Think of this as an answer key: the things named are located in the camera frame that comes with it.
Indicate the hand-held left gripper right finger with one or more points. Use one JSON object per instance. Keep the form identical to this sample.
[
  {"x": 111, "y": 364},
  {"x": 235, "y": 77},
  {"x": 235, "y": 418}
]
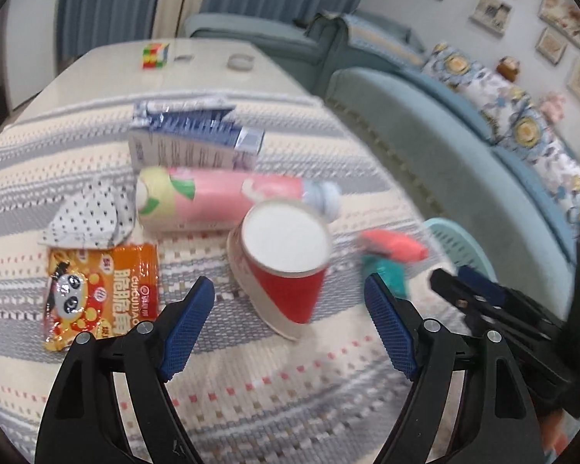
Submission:
[{"x": 386, "y": 324}]

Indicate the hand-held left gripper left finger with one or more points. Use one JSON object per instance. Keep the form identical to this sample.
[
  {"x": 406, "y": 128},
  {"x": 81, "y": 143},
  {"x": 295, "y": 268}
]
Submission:
[{"x": 188, "y": 324}]

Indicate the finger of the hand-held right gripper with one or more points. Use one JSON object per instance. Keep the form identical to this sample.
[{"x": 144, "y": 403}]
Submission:
[
  {"x": 447, "y": 285},
  {"x": 481, "y": 284}
]

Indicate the light teal plastic basket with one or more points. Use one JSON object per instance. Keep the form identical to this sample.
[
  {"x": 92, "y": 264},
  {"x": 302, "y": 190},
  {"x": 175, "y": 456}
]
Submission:
[{"x": 457, "y": 241}]

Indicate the red paper cup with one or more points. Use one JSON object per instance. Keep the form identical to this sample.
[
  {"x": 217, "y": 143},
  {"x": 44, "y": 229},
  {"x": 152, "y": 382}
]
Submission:
[{"x": 290, "y": 295}]

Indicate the red and teal toy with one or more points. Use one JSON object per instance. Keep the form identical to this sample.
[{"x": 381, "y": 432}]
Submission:
[{"x": 391, "y": 246}]

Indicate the orange snack packet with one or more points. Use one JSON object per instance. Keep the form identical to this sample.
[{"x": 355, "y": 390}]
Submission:
[{"x": 116, "y": 290}]

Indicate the pink plastic bottle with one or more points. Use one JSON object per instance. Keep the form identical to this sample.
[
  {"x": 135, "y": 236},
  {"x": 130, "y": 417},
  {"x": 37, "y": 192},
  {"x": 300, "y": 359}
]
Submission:
[{"x": 208, "y": 198}]

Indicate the floral cushion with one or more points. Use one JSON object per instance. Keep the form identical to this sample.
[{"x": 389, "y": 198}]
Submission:
[
  {"x": 457, "y": 65},
  {"x": 500, "y": 101},
  {"x": 536, "y": 150}
]

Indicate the white dotted cloth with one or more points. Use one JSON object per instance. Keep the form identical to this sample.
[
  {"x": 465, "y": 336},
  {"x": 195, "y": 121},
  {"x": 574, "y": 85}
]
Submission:
[{"x": 87, "y": 217}]

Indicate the teal sofa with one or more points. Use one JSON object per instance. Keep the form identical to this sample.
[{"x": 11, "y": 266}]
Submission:
[{"x": 415, "y": 121}]

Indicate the blue and white carton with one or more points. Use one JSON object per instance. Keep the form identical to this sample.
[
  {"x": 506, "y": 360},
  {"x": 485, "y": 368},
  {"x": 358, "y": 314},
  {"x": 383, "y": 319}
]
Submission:
[{"x": 183, "y": 152}]

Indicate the pink plush toy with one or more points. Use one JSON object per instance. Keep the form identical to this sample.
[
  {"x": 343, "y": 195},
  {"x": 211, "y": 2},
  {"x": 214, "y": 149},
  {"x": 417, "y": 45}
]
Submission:
[{"x": 552, "y": 107}]

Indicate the brown plush toy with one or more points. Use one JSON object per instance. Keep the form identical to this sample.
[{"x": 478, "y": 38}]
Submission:
[{"x": 507, "y": 67}]

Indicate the patterned throw blanket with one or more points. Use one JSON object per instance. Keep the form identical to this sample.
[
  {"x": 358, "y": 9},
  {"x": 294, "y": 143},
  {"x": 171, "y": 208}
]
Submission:
[{"x": 382, "y": 38}]

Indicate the small grey flat item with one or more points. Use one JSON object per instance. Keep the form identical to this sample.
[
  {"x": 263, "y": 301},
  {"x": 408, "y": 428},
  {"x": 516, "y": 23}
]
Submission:
[{"x": 182, "y": 58}]

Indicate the colourful puzzle cube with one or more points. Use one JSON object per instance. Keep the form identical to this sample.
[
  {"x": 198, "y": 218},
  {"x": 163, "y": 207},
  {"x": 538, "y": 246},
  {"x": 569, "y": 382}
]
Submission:
[{"x": 155, "y": 56}]

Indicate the teal armchair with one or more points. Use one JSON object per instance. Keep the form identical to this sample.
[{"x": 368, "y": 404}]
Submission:
[{"x": 280, "y": 43}]

